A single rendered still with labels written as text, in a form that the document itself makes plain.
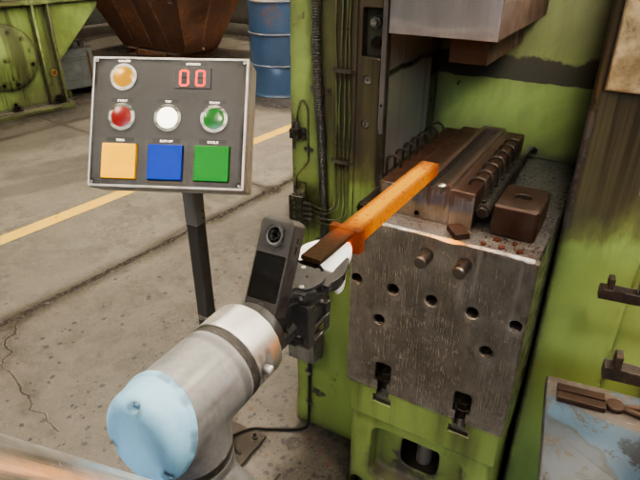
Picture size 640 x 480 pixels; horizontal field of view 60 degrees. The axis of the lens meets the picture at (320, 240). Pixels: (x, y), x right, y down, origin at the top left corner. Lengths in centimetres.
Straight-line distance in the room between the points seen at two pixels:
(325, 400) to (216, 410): 132
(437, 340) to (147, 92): 81
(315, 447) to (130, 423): 140
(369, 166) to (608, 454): 76
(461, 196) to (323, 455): 104
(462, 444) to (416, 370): 21
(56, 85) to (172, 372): 536
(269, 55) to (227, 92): 443
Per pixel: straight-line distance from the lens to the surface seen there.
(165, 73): 128
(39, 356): 245
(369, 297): 125
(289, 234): 62
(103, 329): 250
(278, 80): 568
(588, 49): 151
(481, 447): 139
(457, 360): 125
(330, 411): 186
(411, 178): 96
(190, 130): 123
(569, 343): 140
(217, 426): 55
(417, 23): 108
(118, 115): 129
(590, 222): 125
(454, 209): 114
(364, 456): 160
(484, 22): 104
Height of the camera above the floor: 143
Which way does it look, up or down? 29 degrees down
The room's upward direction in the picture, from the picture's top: straight up
